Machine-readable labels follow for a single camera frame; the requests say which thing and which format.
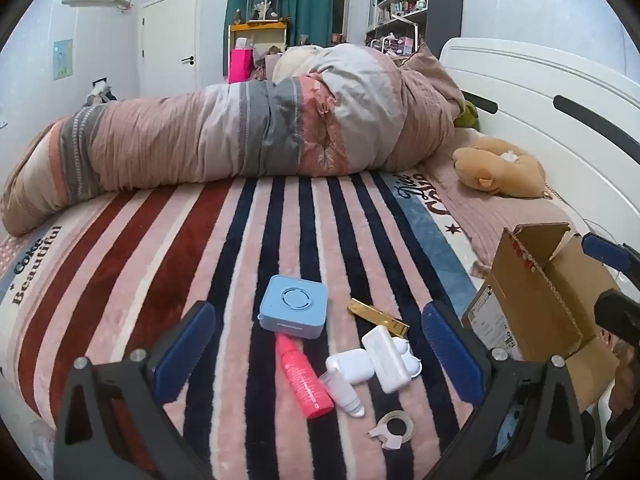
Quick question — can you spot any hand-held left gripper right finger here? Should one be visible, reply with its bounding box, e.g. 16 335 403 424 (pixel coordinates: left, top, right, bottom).
421 301 589 480

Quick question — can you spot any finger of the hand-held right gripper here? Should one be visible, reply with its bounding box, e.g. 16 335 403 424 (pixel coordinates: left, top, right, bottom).
581 232 640 276

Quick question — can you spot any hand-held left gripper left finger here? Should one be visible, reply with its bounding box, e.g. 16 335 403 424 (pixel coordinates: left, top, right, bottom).
52 301 218 480

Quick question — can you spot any brown cardboard box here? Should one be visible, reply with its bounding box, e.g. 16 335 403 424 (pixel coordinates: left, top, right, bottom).
461 222 623 411

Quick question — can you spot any white open case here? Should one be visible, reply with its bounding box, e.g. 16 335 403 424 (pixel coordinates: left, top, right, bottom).
361 325 422 394

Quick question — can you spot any gold metal clip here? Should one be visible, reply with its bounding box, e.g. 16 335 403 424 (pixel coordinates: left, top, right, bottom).
347 297 411 338

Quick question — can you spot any striped plush blanket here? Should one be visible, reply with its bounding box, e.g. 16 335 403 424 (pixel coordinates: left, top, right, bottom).
0 167 501 480

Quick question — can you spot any clear tape roll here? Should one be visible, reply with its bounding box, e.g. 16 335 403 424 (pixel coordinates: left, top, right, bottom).
367 410 415 450

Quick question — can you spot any white closed earbud case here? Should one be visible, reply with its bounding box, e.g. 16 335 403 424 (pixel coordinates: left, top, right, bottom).
326 349 376 386

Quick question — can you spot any small clear plastic bottle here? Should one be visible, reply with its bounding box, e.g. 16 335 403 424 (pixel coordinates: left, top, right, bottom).
318 367 367 418

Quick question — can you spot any light blue square speaker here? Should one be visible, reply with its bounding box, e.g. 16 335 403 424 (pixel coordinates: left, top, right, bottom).
257 275 329 339

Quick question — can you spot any pink spray bottle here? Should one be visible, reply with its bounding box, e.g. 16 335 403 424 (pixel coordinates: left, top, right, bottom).
275 332 335 420

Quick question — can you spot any pink pillow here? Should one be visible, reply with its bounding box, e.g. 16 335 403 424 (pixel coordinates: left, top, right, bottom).
425 127 586 267

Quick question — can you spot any tan plush toy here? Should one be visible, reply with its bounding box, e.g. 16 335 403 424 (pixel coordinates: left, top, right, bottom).
452 137 547 198

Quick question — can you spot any white bed headboard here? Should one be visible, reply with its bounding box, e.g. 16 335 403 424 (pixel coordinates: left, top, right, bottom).
439 37 640 261

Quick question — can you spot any green plush toy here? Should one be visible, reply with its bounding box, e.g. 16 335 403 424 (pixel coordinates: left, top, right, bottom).
454 100 481 131

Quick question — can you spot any pink and grey quilt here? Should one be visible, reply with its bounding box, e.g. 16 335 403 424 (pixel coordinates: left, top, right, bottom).
0 42 467 238

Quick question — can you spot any pink gift bag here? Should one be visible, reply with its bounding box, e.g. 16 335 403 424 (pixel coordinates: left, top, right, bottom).
229 47 255 85

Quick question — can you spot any white door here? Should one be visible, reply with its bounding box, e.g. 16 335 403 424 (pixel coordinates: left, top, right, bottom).
141 0 201 98

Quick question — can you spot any yellow shelf unit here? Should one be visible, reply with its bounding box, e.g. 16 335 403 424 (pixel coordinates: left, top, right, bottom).
228 17 292 83

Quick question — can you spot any glass display case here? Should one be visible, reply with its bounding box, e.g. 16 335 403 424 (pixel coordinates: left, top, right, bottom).
243 0 282 24

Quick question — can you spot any blue wall poster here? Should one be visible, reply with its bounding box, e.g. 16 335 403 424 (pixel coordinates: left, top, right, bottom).
52 39 74 81

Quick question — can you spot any cluttered wall shelf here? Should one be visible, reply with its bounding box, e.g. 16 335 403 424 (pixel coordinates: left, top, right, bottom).
367 0 431 56

